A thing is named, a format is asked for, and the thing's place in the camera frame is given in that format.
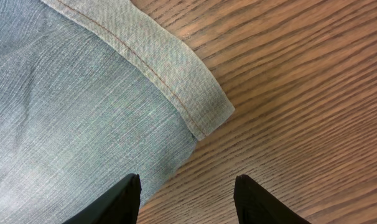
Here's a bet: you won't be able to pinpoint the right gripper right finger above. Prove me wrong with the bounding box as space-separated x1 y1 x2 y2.
233 174 310 224

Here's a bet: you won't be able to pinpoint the light blue denim jeans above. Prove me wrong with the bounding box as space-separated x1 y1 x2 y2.
0 0 235 223

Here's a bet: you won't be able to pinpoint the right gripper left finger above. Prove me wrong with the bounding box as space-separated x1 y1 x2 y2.
64 174 141 224

